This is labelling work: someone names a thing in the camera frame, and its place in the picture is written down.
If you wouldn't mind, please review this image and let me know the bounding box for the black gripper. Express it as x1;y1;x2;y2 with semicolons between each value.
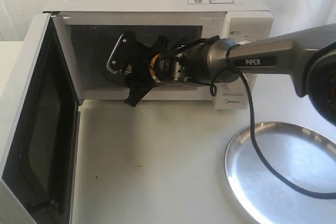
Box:
106;31;210;108

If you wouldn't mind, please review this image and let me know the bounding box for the white microwave door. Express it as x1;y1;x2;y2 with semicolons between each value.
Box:
1;13;80;223

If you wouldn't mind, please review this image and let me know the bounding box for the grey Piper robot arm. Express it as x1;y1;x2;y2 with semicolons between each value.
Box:
106;24;335;124

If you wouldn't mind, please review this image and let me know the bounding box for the white microwave oven body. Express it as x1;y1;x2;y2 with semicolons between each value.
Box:
48;0;273;104

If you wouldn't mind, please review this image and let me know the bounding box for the upper white control knob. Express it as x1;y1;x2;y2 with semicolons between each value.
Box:
238;39;252;45

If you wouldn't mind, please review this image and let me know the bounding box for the round steel tray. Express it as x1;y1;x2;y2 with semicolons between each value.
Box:
224;122;335;223

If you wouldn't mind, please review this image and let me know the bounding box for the black cable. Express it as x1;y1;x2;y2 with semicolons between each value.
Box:
162;35;336;199

